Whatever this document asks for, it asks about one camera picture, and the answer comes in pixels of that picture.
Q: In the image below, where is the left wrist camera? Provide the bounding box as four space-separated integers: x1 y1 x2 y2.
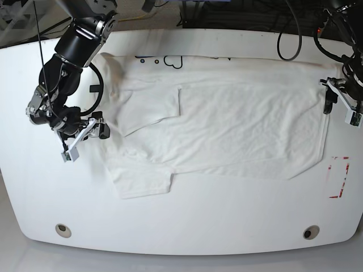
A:
345 110 362 128

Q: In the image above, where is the white printed T-shirt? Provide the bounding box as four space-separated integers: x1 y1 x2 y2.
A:
95 53 337 199

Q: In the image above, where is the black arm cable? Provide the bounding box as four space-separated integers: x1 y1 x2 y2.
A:
276 0 303 61
79 62 105 116

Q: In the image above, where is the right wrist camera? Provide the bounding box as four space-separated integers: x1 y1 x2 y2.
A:
61 147 79 162

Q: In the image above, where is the red tape rectangle marking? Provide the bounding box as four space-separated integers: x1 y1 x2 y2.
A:
325 156 350 199

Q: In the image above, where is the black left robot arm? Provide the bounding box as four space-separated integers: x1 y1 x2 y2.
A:
323 1 362 113

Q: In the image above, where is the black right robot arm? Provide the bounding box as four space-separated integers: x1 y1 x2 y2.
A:
26 1 118 150

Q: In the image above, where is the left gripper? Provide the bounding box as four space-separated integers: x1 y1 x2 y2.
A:
320 78 362 114

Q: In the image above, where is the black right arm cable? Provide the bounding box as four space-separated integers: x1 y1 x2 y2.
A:
79 62 105 116

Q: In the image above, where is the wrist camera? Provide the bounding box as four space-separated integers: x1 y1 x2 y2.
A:
345 110 362 128
61 147 79 162

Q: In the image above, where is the table grommet hole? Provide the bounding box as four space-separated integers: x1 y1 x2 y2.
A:
55 224 71 239
303 225 320 240

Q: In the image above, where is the right table grommet hole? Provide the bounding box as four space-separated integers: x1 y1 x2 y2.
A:
303 225 320 240

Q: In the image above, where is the left table grommet hole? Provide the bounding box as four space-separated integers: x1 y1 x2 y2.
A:
55 224 71 239

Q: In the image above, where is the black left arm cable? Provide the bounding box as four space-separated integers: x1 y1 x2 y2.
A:
276 0 303 61

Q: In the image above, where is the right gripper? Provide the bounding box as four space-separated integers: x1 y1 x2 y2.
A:
50 107 111 149

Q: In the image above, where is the yellow cable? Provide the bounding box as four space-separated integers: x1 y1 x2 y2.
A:
117 12 151 23

